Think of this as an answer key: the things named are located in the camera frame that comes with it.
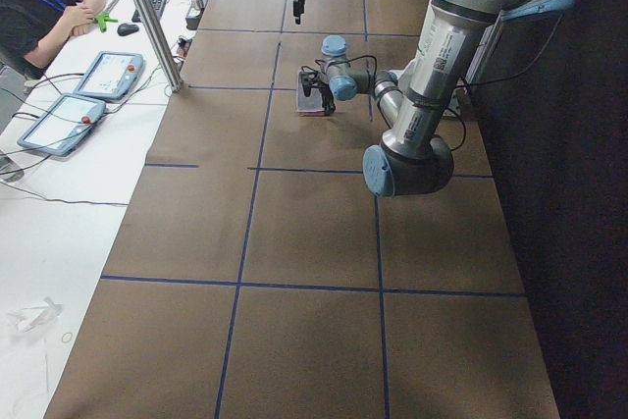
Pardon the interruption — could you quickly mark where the aluminium frame post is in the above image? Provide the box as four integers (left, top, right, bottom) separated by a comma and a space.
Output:
133, 0, 183, 92

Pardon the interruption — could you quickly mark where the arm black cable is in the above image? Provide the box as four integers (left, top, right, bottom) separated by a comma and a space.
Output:
299, 11, 565, 151

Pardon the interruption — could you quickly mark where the green plastic object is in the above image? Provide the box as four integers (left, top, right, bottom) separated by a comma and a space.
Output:
94, 11, 118, 32

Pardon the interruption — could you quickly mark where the teach pendant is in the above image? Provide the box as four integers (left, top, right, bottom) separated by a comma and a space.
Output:
74, 51, 144, 100
17, 93, 106, 157

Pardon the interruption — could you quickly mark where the seated person in black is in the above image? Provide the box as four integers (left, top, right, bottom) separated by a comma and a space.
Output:
1, 0, 106, 79

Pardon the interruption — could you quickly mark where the lower teach pendant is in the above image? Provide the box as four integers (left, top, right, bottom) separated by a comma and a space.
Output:
17, 93, 106, 157

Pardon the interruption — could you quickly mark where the upper teach pendant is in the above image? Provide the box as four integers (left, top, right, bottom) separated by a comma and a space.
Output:
74, 51, 144, 100

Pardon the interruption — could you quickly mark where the pink towel with white edge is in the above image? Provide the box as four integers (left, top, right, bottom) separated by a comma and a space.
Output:
296, 72, 335, 116

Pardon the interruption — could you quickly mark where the black computer mouse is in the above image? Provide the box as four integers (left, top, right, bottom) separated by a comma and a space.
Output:
117, 23, 139, 37

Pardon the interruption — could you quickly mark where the crumpled white tissue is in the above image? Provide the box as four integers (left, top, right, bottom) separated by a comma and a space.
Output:
6, 297, 64, 335

